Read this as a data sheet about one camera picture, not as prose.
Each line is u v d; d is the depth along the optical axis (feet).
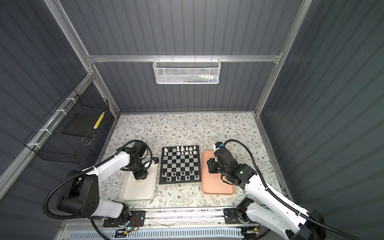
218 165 1.97
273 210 1.48
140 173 2.52
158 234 2.53
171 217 2.47
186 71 4.06
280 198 1.45
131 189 2.77
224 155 1.90
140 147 2.43
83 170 1.53
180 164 2.98
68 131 2.43
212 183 3.00
